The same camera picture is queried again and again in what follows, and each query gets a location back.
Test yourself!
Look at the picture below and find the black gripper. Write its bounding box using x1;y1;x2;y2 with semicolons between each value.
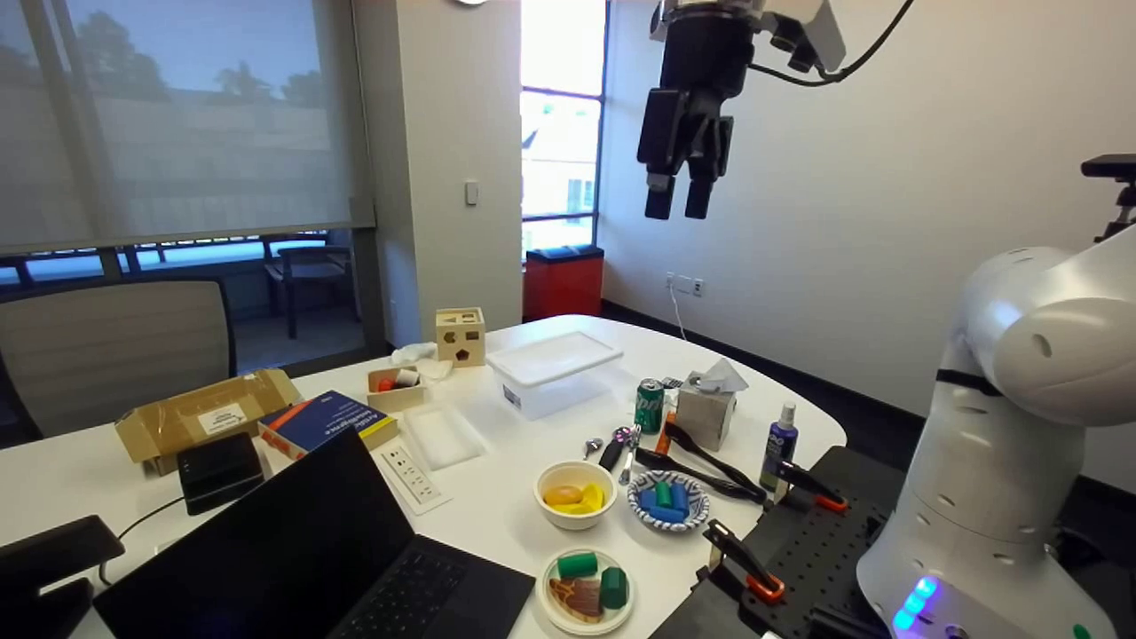
632;11;758;225

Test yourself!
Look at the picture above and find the green sprite can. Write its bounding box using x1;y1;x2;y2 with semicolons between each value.
632;376;671;436

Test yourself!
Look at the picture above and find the black laptop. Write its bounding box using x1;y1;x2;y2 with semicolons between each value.
92;425;539;639

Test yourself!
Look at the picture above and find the red bin black lid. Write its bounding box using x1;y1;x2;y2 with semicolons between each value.
517;241;607;325

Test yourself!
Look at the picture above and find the clear plastic lidded container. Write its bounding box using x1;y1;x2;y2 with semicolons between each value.
481;326;629;423

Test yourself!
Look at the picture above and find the wooden shape sorter box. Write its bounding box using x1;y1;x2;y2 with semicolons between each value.
430;306;488;368

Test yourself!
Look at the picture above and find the blue spray bottle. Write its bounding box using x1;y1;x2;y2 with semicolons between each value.
755;402;803;496

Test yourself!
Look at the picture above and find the blue patterned plate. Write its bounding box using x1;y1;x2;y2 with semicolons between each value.
623;470;714;536

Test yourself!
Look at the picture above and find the small wooden tray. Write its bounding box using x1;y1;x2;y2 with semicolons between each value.
363;363;430;417

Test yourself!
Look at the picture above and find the white foam tray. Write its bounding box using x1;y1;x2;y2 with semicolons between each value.
404;404;488;476

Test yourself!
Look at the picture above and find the dark outdoor chair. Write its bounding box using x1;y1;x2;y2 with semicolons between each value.
259;234;363;345

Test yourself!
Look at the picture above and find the black perforated mounting board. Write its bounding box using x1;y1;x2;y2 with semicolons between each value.
646;443;916;639

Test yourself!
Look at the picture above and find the white printed paper sheet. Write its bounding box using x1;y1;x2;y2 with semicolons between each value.
374;436;454;519

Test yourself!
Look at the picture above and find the green cylinder block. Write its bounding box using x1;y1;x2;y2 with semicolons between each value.
554;551;603;587

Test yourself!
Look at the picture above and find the green arched block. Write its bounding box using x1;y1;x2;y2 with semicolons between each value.
596;564;632;616

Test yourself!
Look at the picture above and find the blue book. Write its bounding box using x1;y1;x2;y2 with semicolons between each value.
257;389;404;461

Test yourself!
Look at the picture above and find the brown red toy food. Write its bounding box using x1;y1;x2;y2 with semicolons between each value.
551;574;607;622

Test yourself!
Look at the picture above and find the white bowl with toys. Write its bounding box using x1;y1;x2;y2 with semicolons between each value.
536;546;640;639

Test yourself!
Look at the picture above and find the grey roller window blind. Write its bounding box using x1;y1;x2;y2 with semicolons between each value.
0;0;359;261

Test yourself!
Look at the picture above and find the brown cardboard box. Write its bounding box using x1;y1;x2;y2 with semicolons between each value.
113;365;306;480

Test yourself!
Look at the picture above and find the black wallet case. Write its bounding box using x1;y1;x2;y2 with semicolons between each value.
174;430;268;519

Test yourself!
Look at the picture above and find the grey office chair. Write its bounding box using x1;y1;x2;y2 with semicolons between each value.
0;273;240;443

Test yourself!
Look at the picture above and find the black padded object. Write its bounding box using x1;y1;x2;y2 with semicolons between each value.
0;513;129;639

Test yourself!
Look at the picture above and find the white wall outlet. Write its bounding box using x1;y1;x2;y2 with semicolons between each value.
662;270;711;303

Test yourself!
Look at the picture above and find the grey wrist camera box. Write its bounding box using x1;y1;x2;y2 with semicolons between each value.
758;0;851;80

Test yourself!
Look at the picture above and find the black camera cable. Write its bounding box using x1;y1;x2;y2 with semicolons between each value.
746;0;920;89

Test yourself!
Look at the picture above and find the black camera on stand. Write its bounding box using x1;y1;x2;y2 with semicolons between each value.
1075;150;1136;247

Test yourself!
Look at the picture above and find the thin black table cable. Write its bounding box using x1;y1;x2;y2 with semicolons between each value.
94;489;193;590

